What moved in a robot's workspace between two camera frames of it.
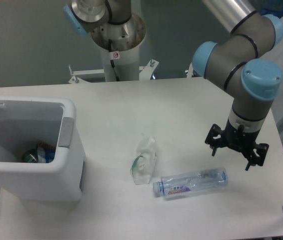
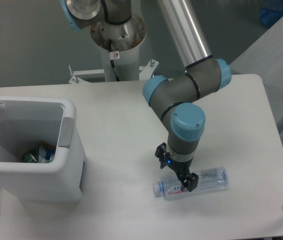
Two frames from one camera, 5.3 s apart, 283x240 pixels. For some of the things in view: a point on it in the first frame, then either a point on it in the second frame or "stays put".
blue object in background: x=280 y=8 stays put
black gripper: x=234 y=139 → x=181 y=168
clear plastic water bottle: x=187 y=183 stays put
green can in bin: x=30 y=157 stays put
